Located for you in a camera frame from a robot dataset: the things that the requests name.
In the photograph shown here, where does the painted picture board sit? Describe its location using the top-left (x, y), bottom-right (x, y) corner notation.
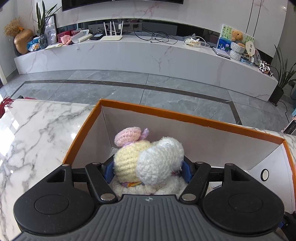
top-left (216, 25), bottom-right (254, 54)

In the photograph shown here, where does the potted green plant right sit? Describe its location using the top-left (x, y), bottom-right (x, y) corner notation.
top-left (269, 46), bottom-right (295, 106)

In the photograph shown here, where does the gold vase with dried flowers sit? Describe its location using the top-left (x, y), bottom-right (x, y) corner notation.
top-left (4, 18), bottom-right (34, 54)

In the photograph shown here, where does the white power strip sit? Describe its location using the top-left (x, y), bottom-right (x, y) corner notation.
top-left (184, 36), bottom-right (210, 48)

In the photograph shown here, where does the black television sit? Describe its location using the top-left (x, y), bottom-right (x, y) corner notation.
top-left (61, 0), bottom-right (185, 12)

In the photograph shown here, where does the large orange storage box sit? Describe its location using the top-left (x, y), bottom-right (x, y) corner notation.
top-left (63, 99), bottom-right (295, 213)

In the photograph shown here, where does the green leaf plant in vase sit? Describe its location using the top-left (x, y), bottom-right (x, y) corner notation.
top-left (35, 1), bottom-right (61, 49)

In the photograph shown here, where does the white wifi router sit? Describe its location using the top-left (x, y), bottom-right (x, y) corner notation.
top-left (100, 21), bottom-right (124, 41)

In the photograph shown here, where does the crochet bunny doll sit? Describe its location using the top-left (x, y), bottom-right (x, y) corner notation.
top-left (110, 127), bottom-right (187, 197)

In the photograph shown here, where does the teddy bear on cups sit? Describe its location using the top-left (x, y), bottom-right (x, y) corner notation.
top-left (230, 29), bottom-right (245, 61)

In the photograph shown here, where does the red feather toy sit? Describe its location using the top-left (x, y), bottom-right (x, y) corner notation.
top-left (0, 96), bottom-right (14, 118)

